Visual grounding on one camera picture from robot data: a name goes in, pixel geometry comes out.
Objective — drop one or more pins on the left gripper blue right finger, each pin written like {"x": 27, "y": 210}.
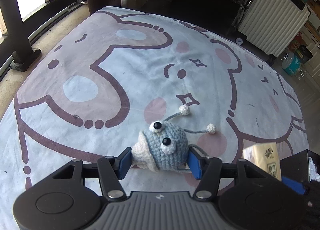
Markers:
{"x": 199, "y": 165}

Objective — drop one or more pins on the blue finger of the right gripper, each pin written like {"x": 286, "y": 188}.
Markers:
{"x": 294, "y": 185}

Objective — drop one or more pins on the water bottle pack teal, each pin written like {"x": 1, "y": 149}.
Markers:
{"x": 292, "y": 65}

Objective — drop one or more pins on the grey crochet creature toy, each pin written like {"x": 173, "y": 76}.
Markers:
{"x": 164, "y": 146}

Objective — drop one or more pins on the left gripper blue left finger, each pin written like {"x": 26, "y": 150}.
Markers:
{"x": 115, "y": 166}

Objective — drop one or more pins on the white ribbed suitcase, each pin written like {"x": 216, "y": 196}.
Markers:
{"x": 271, "y": 25}

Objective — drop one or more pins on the light blue lace bundle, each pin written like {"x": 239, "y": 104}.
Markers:
{"x": 313, "y": 174}

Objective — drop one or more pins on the black trash bin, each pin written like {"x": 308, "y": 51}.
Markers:
{"x": 304, "y": 54}

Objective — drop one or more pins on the yellow tissue pack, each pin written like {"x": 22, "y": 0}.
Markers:
{"x": 265, "y": 156}

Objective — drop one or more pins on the black open box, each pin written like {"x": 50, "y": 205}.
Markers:
{"x": 296, "y": 167}

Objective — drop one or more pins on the dark window railing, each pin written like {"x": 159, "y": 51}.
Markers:
{"x": 22, "y": 23}

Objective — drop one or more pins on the cartoon print bed sheet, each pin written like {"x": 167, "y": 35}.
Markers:
{"x": 119, "y": 71}

